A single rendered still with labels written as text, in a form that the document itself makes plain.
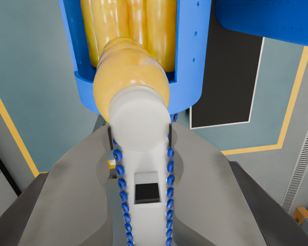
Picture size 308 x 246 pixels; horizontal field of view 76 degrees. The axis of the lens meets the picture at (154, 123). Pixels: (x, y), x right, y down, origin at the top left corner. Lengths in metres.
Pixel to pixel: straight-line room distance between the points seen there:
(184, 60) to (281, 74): 1.69
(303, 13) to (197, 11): 0.48
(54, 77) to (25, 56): 0.23
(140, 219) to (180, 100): 0.83
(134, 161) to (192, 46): 0.57
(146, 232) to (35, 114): 1.31
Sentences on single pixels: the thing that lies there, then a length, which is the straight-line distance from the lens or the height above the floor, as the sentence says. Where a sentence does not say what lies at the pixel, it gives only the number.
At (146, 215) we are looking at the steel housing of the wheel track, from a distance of 1.08.
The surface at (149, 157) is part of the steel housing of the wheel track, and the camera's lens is 0.81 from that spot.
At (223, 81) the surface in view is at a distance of 1.60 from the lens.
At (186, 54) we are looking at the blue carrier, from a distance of 0.35.
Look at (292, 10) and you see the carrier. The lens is 0.84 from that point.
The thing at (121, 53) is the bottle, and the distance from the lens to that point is 0.17.
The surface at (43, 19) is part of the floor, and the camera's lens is 1.67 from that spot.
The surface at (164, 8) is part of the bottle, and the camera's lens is 0.41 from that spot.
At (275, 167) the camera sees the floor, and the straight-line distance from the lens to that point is 2.62.
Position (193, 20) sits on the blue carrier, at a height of 1.20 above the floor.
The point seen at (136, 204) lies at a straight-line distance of 0.76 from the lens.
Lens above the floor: 1.55
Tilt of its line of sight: 60 degrees down
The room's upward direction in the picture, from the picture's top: 172 degrees clockwise
